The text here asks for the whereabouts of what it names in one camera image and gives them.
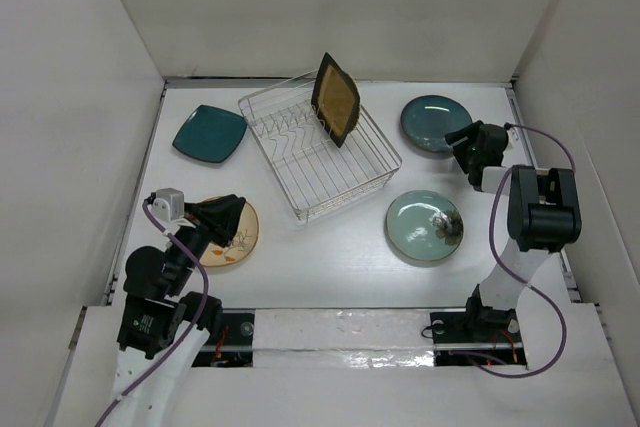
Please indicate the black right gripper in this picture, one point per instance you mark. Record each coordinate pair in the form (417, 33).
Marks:
(471, 132)

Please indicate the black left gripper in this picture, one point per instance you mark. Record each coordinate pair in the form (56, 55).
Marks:
(220, 213)

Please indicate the dark teal round plate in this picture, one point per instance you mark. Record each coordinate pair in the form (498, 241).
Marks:
(425, 121)

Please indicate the light green flower plate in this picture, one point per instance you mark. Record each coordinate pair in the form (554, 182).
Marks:
(424, 225)

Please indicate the black and amber square plate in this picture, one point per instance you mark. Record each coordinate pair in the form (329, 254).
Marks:
(332, 99)

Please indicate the round woven bamboo plate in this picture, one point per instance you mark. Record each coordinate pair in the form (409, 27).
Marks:
(354, 116)

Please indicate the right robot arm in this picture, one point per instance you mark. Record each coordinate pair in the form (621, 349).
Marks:
(535, 213)

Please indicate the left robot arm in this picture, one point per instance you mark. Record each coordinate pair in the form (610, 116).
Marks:
(168, 314)

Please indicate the beige round leaf plate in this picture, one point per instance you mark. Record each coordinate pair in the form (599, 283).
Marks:
(241, 246)

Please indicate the teal square plate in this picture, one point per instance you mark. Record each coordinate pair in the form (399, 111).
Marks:
(210, 134)

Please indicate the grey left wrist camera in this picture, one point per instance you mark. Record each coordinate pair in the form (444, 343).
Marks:
(167, 205)

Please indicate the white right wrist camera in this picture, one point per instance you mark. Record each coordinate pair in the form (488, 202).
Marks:
(513, 136)

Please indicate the wire dish rack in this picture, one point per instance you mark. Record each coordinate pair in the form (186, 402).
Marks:
(315, 175)

